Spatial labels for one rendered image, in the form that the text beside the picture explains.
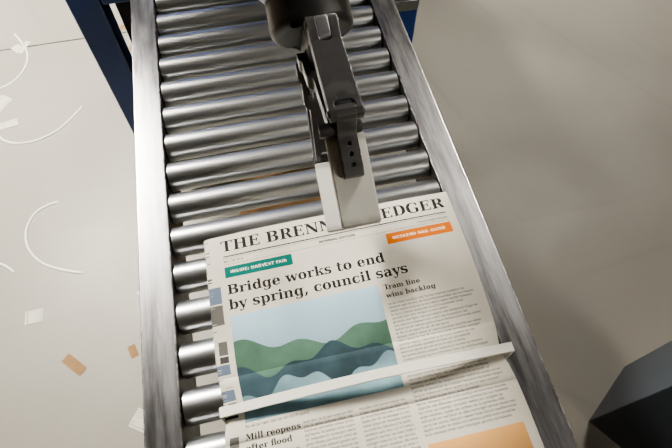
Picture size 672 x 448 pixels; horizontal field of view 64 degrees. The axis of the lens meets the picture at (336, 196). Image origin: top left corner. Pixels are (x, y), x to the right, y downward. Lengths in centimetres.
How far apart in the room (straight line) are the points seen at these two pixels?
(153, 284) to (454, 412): 50
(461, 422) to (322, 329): 16
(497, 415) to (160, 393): 46
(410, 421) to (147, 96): 77
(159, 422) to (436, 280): 42
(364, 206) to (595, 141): 182
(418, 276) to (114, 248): 141
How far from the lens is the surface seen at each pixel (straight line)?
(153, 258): 89
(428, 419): 55
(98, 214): 196
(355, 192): 40
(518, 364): 83
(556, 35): 251
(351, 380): 54
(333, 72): 40
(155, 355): 83
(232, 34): 117
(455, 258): 60
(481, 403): 56
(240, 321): 57
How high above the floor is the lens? 157
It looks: 59 degrees down
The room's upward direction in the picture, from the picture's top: straight up
